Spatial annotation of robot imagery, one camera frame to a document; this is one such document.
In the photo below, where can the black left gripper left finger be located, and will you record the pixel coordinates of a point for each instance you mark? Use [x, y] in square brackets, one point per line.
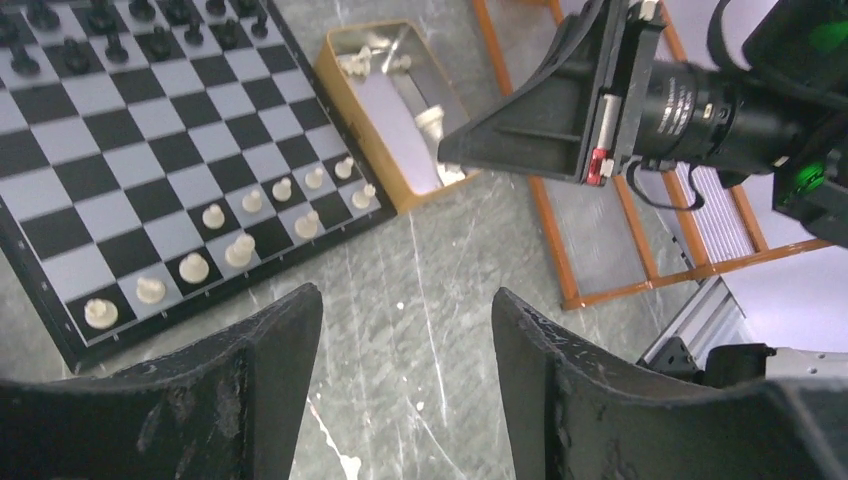
[228, 406]

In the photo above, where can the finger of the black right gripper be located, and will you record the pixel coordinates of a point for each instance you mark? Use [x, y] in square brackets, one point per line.
[545, 127]

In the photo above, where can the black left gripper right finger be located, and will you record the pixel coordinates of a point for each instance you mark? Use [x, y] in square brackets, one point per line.
[576, 411]

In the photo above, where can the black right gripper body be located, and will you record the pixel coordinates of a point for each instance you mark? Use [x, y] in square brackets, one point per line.
[666, 112]

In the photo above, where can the white chess knight piece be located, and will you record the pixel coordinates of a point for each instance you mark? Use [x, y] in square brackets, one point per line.
[150, 290]

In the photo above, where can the white chess bishop piece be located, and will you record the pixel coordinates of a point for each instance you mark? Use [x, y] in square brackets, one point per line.
[430, 123]
[193, 268]

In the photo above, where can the white chess queen piece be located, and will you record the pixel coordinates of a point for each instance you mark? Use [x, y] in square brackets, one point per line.
[240, 252]

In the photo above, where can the white chess pawn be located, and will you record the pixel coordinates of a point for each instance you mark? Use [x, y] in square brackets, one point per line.
[281, 190]
[252, 202]
[213, 217]
[314, 179]

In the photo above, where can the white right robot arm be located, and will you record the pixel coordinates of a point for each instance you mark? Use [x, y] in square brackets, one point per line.
[600, 104]

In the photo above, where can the yellow tray of white pieces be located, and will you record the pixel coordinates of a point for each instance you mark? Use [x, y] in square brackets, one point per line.
[379, 110]

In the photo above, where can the pile of white pieces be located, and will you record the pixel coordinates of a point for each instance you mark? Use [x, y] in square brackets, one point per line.
[367, 60]

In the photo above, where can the black white chess board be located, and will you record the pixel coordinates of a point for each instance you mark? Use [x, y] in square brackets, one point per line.
[104, 179]

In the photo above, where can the black chess pieces row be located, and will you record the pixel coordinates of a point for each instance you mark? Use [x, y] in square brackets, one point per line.
[46, 40]

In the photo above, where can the orange wooden rack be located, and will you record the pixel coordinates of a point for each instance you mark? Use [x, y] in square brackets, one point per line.
[670, 227]

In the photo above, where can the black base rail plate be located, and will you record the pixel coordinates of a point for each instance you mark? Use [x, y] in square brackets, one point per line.
[671, 357]

